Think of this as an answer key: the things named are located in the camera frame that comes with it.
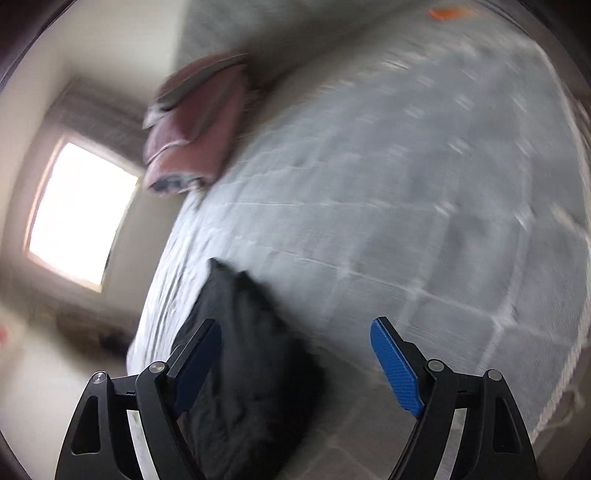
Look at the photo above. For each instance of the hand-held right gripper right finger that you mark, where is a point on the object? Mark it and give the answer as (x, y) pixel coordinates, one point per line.
(397, 364)

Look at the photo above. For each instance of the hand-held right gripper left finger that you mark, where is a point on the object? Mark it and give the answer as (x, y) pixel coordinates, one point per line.
(198, 364)

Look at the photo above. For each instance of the black coat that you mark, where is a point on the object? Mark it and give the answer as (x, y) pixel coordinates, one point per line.
(254, 369)

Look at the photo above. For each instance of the grey checked bedspread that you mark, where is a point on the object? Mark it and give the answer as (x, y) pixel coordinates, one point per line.
(369, 184)

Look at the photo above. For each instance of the window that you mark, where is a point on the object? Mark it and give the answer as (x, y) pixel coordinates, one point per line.
(81, 212)

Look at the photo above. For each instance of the folded pink quilt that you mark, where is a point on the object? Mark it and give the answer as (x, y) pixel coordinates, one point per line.
(189, 143)

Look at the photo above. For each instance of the grey patterned curtain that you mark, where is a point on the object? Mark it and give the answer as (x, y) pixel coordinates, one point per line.
(106, 120)

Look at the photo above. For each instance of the pink and grey pillow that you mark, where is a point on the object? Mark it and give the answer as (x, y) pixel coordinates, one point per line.
(203, 76)

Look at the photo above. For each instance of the grey padded headboard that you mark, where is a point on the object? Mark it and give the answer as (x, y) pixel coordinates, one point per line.
(277, 37)

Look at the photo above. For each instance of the orange object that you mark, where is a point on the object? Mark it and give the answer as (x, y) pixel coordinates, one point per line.
(445, 14)

